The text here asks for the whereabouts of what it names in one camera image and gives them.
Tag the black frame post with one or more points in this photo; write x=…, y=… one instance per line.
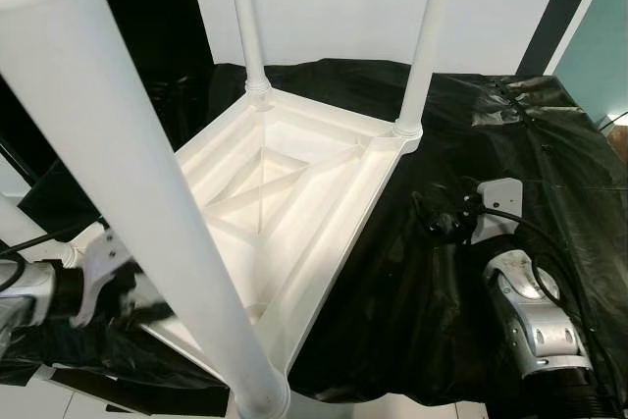
x=559, y=7

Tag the black plastic table cover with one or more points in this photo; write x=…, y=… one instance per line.
x=510, y=144

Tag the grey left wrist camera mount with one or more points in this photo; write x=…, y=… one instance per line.
x=103, y=267

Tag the brown wooden cabinet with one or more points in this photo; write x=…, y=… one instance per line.
x=618, y=142

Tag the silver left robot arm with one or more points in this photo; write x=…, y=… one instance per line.
x=29, y=296

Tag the black door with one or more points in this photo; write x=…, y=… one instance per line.
x=167, y=46

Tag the green glass panel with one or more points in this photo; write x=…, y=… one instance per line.
x=599, y=36

